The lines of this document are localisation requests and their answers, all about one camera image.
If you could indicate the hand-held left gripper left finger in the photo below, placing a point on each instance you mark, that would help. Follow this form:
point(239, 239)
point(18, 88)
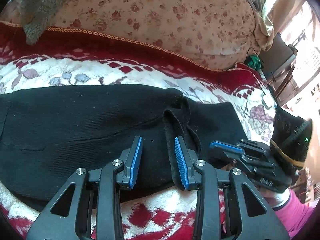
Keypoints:
point(136, 160)

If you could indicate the floral beige pillow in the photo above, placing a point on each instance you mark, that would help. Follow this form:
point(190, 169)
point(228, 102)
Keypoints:
point(150, 17)

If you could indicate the dark wooden furniture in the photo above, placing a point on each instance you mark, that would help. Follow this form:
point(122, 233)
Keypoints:
point(280, 60)

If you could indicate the beige cloth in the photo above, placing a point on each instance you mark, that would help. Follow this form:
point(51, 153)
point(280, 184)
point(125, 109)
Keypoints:
point(265, 30)

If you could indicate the white charger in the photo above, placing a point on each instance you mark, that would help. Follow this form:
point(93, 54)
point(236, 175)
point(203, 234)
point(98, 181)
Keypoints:
point(267, 101)

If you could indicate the grey towel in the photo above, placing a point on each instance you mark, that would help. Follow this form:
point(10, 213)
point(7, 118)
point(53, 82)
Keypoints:
point(37, 17)

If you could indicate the black pants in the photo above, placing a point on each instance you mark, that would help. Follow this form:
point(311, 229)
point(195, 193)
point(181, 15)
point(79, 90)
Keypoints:
point(62, 130)

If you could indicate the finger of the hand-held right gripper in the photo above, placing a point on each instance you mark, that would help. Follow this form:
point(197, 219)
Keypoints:
point(225, 146)

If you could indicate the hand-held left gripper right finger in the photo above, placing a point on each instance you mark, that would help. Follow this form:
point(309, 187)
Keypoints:
point(181, 162)

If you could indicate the red and white fleece blanket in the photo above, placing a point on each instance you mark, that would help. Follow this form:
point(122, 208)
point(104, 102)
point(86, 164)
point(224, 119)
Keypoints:
point(75, 67)

